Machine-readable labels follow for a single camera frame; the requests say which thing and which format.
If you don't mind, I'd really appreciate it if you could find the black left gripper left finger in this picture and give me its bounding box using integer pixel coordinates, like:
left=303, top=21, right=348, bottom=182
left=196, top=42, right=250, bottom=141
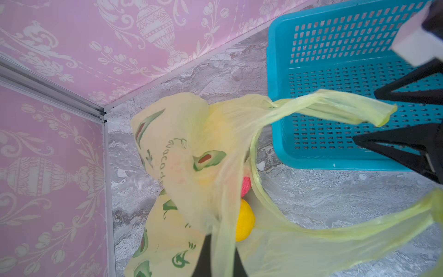
left=192, top=234, right=212, bottom=277

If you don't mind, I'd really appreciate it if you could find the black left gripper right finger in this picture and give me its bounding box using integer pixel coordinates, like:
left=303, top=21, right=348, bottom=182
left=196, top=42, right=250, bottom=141
left=233, top=248, right=248, bottom=277

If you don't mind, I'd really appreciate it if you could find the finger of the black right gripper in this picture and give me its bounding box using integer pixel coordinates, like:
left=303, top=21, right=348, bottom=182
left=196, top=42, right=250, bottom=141
left=353, top=123, right=443, bottom=184
left=374, top=59, right=443, bottom=105

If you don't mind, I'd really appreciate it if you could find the yellow toy fruit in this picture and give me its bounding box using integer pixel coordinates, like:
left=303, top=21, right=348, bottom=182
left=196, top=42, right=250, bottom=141
left=235, top=199, right=256, bottom=242

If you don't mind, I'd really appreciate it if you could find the yellow-green plastic bag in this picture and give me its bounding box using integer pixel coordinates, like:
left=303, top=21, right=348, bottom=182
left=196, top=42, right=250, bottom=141
left=124, top=90, right=443, bottom=277

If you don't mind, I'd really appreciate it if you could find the pink toy fruit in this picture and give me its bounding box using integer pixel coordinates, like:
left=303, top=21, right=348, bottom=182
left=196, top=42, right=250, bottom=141
left=241, top=176, right=251, bottom=197

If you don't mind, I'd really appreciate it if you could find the teal plastic basket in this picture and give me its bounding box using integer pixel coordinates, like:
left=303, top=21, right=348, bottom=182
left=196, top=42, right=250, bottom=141
left=267, top=1, right=443, bottom=171

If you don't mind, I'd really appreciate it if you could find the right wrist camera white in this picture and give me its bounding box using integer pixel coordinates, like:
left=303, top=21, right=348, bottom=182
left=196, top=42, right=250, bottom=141
left=391, top=1, right=443, bottom=67

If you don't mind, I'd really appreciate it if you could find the aluminium frame post left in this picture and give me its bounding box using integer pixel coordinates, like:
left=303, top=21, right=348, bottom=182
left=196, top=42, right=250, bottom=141
left=1, top=57, right=116, bottom=277

